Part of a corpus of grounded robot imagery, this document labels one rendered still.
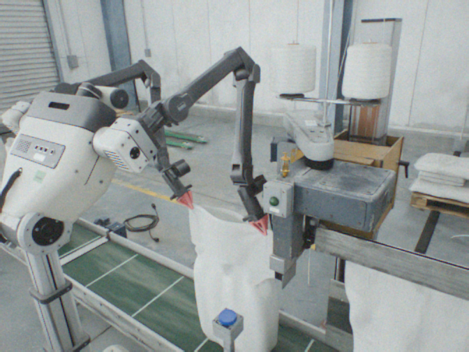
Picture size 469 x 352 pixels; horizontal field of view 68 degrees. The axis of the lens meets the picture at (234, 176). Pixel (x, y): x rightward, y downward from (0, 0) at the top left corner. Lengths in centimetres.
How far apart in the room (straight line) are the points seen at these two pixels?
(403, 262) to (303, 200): 36
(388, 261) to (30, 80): 817
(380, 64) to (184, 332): 146
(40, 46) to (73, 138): 776
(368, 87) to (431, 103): 499
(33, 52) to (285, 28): 522
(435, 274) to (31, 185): 120
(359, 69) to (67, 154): 89
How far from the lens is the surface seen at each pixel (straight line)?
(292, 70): 123
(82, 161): 109
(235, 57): 129
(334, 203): 97
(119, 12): 949
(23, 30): 871
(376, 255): 119
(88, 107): 112
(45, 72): 884
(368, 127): 141
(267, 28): 697
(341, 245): 122
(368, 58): 115
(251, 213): 129
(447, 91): 608
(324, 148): 107
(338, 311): 169
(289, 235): 108
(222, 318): 125
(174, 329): 191
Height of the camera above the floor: 173
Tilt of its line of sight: 22 degrees down
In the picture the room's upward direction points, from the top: 2 degrees counter-clockwise
